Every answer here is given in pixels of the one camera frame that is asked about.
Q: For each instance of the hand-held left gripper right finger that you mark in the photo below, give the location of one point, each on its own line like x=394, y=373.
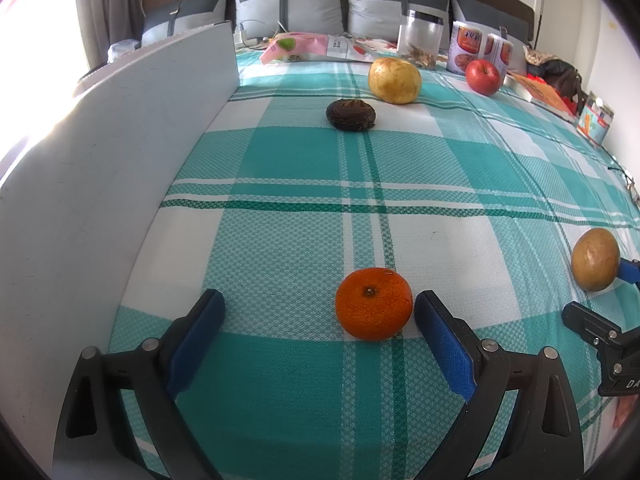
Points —
x=442, y=350

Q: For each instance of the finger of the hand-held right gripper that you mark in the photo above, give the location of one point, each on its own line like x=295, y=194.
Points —
x=590, y=325
x=630, y=272

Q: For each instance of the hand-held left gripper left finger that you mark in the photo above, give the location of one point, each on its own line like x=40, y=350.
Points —
x=197, y=340

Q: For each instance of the brownish green pear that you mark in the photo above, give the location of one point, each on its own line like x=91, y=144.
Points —
x=595, y=260

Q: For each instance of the orange tangerine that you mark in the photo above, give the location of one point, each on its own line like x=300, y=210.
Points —
x=374, y=305

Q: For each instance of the white cardboard box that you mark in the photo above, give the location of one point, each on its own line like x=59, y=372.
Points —
x=90, y=185

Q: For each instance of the red apple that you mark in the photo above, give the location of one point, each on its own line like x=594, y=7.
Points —
x=483, y=77

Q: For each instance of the dark dried fruit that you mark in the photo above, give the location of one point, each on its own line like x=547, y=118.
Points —
x=351, y=115

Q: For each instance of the yellow apple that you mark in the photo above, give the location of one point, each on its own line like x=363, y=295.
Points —
x=395, y=81

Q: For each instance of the small colourful box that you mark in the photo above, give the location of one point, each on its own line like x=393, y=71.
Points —
x=595, y=119

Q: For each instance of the teal plaid blanket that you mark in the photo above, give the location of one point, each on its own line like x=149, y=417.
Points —
x=310, y=200

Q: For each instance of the orange book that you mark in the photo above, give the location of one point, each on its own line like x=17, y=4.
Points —
x=542, y=94

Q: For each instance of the brown handbag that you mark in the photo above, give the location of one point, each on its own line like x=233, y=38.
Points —
x=557, y=72

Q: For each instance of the red and silver can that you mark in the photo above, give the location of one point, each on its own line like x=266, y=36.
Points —
x=500, y=52
x=465, y=47

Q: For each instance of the grey two-tone pillow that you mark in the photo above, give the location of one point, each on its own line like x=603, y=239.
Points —
x=490, y=17
x=185, y=15
x=385, y=0
x=285, y=2

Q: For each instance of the clear bag of snacks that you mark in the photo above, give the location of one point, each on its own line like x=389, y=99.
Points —
x=122, y=51

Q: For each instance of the pink snack packet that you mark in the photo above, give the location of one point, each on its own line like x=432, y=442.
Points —
x=295, y=47

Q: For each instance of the white snack packet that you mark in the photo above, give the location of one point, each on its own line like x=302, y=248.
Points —
x=360, y=50

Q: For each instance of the clear jar black lid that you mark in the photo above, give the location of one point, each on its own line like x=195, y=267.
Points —
x=420, y=35

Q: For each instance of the grey curtain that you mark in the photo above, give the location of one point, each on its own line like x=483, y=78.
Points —
x=107, y=10

